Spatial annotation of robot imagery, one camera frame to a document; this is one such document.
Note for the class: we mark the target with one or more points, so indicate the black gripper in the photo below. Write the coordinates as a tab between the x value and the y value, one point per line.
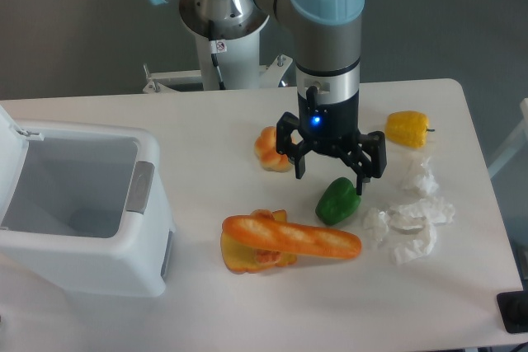
332	130

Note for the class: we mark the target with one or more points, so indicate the long orange baguette bread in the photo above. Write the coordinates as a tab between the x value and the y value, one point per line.
299	239

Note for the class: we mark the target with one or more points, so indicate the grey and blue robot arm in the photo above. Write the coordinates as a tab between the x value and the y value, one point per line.
327	39

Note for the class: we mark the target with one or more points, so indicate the round braided bread roll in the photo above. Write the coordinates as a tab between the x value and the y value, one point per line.
265	150

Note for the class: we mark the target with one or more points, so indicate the green bell pepper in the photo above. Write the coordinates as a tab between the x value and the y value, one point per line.
338	202

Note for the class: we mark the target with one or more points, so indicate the yellow bell pepper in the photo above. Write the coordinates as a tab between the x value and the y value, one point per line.
409	128

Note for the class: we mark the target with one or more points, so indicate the small crumpled white paper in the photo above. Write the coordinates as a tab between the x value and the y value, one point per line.
376	222

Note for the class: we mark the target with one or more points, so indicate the crumpled white paper upper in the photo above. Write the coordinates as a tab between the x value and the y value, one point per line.
420	179

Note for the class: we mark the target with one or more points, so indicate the crumpled white paper lower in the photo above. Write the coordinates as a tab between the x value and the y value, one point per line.
419	221

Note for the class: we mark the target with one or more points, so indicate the yellow toast slice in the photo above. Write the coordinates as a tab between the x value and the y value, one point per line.
239	258

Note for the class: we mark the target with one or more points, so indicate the white furniture at right edge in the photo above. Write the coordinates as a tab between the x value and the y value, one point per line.
511	145

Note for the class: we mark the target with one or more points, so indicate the black device at edge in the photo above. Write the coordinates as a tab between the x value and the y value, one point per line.
513	309

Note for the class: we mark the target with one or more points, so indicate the white plastic bin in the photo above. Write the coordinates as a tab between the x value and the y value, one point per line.
84	207

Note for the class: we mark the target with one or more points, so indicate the white metal base frame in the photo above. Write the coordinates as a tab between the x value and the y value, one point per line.
269	76

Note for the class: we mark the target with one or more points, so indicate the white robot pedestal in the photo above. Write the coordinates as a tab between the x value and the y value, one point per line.
226	33

